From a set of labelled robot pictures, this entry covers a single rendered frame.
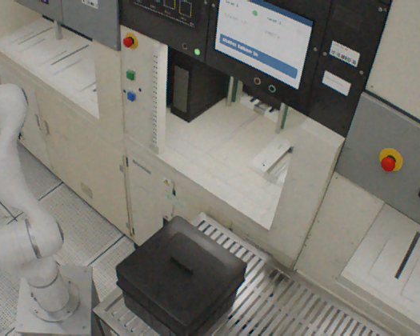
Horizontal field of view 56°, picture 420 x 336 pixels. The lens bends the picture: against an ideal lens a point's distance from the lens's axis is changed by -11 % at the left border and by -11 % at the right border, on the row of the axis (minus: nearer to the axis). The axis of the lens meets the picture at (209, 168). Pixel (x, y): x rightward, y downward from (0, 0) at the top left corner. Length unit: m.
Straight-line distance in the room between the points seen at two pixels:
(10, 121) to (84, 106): 1.00
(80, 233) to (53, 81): 0.92
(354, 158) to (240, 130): 0.84
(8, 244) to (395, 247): 1.33
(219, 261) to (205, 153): 0.62
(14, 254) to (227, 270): 0.62
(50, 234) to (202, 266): 0.45
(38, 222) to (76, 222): 1.52
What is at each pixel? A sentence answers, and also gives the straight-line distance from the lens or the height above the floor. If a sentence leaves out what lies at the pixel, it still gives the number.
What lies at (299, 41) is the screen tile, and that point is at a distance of 1.13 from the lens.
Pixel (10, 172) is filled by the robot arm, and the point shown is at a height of 1.33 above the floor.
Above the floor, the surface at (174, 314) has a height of 1.01.
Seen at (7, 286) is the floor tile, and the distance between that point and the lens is 2.57.
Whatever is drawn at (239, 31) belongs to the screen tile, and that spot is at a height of 1.56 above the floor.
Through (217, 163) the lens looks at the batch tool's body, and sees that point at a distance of 1.78.
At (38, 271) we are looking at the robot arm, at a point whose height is 1.02.
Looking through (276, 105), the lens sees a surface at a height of 0.96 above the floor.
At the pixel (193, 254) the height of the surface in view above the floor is 1.01.
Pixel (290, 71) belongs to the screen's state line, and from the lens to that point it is 1.18.
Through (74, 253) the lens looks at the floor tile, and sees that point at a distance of 2.58.
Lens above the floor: 2.13
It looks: 46 degrees down
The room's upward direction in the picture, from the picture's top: 6 degrees clockwise
